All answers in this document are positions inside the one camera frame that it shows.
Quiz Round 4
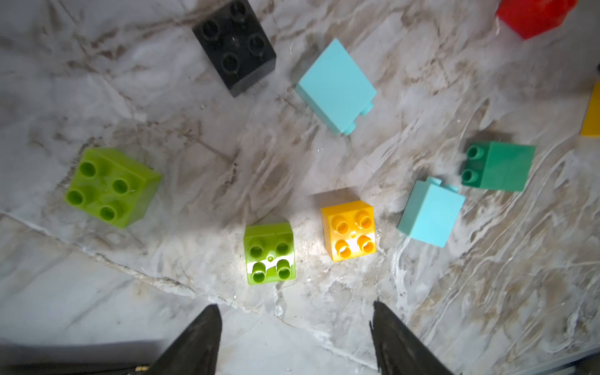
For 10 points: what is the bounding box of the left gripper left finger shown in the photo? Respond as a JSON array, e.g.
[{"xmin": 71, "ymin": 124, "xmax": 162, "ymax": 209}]
[{"xmin": 145, "ymin": 304, "xmax": 222, "ymax": 375}]

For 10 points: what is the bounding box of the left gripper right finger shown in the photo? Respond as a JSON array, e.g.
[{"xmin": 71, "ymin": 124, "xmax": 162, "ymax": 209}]
[{"xmin": 370, "ymin": 301, "xmax": 452, "ymax": 375}]

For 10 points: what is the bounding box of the lime green lego brick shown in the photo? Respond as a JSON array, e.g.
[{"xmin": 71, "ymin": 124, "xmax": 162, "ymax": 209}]
[
  {"xmin": 244, "ymin": 222, "xmax": 296, "ymax": 285},
  {"xmin": 65, "ymin": 148, "xmax": 163, "ymax": 229}
]

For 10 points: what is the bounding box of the yellow-orange square lego brick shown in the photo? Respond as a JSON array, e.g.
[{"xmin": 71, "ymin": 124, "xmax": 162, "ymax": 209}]
[{"xmin": 321, "ymin": 200, "xmax": 377, "ymax": 262}]

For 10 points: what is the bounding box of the light blue lego brick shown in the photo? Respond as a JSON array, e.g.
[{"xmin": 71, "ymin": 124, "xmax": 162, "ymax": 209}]
[
  {"xmin": 398, "ymin": 177, "xmax": 466, "ymax": 248},
  {"xmin": 295, "ymin": 38, "xmax": 377, "ymax": 135}
]

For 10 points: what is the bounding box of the green square lego brick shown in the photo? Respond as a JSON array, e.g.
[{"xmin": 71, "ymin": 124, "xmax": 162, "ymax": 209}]
[{"xmin": 462, "ymin": 141, "xmax": 536, "ymax": 192}]

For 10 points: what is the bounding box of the yellow lego brick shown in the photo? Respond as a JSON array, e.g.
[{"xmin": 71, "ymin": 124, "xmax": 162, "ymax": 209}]
[{"xmin": 581, "ymin": 81, "xmax": 600, "ymax": 138}]

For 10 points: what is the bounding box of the black square lego brick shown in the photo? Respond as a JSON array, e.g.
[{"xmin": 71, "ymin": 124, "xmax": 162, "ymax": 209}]
[{"xmin": 192, "ymin": 1, "xmax": 277, "ymax": 97}]

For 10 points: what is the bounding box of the red square lego brick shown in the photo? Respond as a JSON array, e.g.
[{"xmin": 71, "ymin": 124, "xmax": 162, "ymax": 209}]
[{"xmin": 496, "ymin": 0, "xmax": 578, "ymax": 40}]

